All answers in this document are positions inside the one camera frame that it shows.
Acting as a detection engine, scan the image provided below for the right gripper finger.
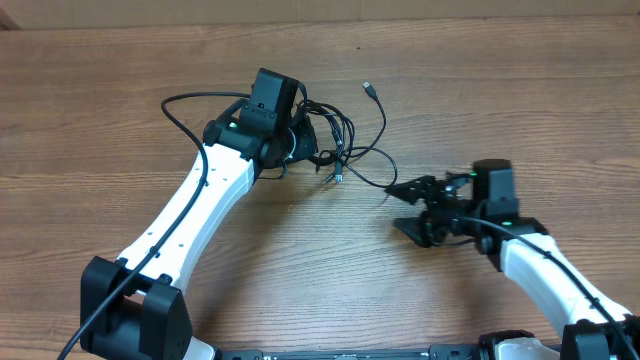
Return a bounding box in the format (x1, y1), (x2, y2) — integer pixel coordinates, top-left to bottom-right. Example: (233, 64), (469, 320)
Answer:
(393, 217), (433, 248)
(385, 175), (436, 205)

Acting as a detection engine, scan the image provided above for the thin black micro USB cable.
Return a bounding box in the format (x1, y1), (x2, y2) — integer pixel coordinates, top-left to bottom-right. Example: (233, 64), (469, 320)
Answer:
(339, 81), (399, 190)

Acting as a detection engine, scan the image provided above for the black USB cable silver plug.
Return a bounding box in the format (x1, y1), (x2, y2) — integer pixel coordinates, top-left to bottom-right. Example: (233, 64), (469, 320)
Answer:
(289, 100), (355, 183)

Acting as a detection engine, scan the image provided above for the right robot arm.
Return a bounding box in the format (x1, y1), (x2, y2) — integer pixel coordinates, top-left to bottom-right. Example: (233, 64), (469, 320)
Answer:
(385, 159), (639, 359)

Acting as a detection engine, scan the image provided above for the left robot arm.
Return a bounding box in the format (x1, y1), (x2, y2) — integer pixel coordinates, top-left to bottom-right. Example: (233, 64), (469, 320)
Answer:
(67, 69), (317, 359)

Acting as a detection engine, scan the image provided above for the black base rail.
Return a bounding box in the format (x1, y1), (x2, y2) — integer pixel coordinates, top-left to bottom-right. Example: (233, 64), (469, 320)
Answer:
(214, 343), (566, 360)

